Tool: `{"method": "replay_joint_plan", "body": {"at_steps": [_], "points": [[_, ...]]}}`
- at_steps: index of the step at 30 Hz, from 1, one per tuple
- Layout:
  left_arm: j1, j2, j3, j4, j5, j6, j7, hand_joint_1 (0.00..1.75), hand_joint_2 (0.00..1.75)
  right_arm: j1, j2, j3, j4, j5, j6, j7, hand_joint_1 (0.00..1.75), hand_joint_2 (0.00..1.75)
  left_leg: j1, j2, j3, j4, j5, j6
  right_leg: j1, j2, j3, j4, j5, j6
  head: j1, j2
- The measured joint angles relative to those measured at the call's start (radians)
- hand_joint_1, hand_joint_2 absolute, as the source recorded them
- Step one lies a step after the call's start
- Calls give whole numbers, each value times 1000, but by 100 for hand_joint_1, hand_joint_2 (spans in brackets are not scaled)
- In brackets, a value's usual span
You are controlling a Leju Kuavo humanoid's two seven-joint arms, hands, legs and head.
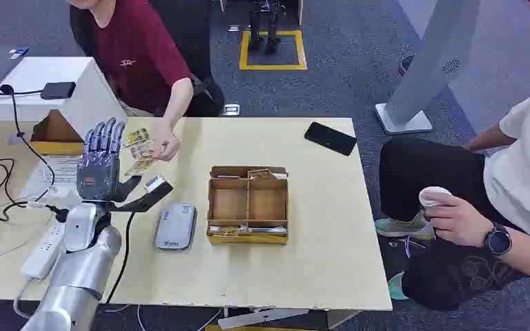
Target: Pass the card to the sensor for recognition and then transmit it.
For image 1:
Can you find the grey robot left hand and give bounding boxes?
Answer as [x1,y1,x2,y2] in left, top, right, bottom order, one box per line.
[76,117,143,204]

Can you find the hand of person beside table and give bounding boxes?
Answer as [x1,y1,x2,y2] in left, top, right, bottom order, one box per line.
[422,192,495,249]

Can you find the hand of person across desk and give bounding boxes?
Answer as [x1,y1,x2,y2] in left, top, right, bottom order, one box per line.
[151,121,181,163]

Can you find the fan of yellow cards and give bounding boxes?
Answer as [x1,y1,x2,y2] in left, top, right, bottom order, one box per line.
[122,128,157,177]

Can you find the white round handheld device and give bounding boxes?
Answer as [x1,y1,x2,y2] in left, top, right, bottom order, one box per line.
[418,186,453,209]

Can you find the printed paper sheet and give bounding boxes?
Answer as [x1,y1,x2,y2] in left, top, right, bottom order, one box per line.
[19,155,81,201]

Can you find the black wristwatch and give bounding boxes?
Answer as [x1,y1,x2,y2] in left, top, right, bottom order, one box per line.
[484,222,513,257]

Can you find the black plug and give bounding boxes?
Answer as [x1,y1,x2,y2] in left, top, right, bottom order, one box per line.
[45,205,70,224]

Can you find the yellow wooden open box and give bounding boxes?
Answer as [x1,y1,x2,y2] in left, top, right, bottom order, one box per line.
[29,109,86,157]

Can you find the green sneaker with tan sole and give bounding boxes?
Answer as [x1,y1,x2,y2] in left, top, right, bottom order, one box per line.
[374,212,436,241]

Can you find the person seated beside the table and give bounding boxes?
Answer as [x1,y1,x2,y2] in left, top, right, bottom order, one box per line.
[374,79,530,314]

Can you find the grey card reader device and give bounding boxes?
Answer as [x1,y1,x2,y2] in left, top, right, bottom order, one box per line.
[155,203,198,252]

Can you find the person across the desk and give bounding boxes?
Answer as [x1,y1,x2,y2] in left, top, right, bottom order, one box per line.
[66,0,226,163]

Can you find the black power adapter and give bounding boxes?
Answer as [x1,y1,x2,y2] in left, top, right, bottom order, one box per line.
[40,81,77,101]

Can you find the white power strip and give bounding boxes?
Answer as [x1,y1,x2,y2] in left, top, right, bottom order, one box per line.
[20,218,68,282]

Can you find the wooden card box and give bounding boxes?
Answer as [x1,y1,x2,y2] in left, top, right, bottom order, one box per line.
[206,165,290,245]

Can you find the card stack in wooden box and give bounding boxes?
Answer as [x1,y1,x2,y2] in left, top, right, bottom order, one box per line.
[247,168,289,181]

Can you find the black office chair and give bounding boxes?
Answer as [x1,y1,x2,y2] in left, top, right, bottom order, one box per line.
[148,0,226,119]

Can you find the white desk riser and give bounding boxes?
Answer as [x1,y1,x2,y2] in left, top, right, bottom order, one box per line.
[0,57,128,138]

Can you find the row of cards in box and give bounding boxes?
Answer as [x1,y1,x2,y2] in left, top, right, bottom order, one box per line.
[208,224,289,237]

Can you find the black robot legs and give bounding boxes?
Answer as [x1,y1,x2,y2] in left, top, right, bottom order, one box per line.
[247,0,285,56]

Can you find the black smartphone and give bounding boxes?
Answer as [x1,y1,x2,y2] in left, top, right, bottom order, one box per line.
[304,121,358,157]

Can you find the white leaning floor stand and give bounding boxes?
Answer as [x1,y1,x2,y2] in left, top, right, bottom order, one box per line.
[375,0,484,136]

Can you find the dark shoe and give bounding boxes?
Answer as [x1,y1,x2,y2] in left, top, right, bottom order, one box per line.
[398,54,416,77]

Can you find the white bar under table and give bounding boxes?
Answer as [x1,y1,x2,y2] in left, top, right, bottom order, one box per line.
[217,308,311,331]

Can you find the left wrist camera on black bracket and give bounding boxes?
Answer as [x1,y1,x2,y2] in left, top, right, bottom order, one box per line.
[108,174,175,214]

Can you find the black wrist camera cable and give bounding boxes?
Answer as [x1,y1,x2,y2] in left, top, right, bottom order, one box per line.
[105,212,137,305]

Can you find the black looped cable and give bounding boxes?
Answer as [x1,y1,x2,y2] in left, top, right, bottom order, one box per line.
[0,158,46,223]

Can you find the black cable with round clip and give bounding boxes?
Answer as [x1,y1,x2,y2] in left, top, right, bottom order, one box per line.
[0,83,57,203]

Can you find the white power strip cable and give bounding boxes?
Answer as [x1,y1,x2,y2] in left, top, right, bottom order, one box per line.
[12,279,35,320]

